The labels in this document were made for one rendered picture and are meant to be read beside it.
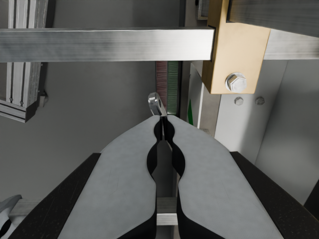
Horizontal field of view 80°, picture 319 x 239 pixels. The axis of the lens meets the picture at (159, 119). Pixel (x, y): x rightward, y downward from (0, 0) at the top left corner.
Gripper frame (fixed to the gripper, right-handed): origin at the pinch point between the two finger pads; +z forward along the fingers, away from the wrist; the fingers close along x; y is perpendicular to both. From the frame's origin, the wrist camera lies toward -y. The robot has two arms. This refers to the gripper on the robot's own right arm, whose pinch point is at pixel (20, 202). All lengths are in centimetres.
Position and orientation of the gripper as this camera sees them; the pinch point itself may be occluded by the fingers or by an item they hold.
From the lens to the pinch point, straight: 42.7
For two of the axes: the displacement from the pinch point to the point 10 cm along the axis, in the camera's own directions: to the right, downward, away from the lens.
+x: 0.1, 8.6, 5.0
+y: -10.0, 0.1, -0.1
